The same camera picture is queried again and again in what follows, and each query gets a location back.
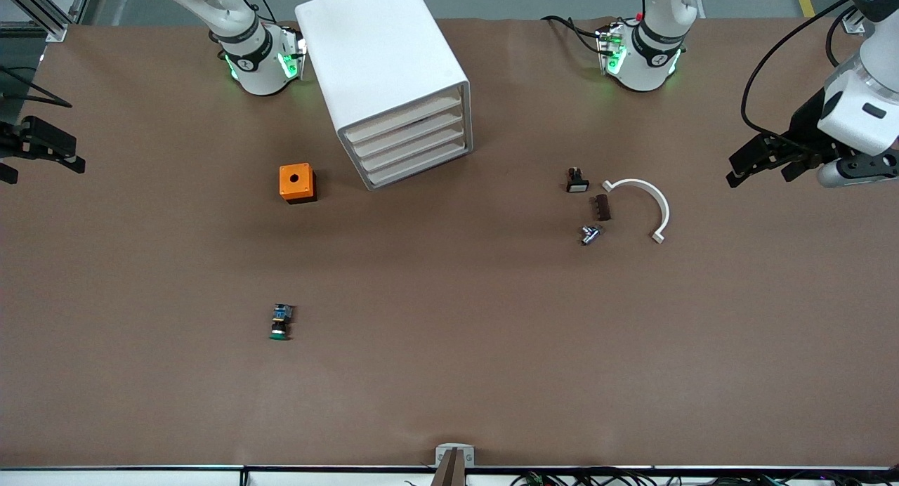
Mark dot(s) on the metal table edge bracket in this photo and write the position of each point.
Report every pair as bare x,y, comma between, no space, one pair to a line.
441,456

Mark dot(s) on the brown bar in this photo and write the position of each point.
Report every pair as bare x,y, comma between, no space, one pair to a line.
449,472

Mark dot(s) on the white Franka left arm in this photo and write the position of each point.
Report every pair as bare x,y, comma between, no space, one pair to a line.
650,57

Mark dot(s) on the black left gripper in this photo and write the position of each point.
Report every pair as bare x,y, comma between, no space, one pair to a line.
803,127

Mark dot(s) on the orange button box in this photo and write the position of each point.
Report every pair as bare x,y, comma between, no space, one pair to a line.
286,185

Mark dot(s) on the aluminium frame post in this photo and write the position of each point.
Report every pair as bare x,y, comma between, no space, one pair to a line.
53,31
852,24

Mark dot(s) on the brown terminal block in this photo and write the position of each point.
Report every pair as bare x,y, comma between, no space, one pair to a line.
601,208

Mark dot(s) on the white curved plastic arc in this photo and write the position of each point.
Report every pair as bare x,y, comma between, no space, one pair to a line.
664,212

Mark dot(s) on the small black switch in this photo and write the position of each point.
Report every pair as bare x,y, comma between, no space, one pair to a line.
577,185

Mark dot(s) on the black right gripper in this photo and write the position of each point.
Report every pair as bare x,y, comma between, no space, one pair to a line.
8,144

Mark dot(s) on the white Franka right arm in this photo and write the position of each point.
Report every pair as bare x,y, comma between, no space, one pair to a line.
253,64

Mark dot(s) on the green mushroom push button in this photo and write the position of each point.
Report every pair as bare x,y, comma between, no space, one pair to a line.
281,316

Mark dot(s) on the silver metal fitting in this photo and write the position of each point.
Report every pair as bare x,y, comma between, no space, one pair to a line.
590,234

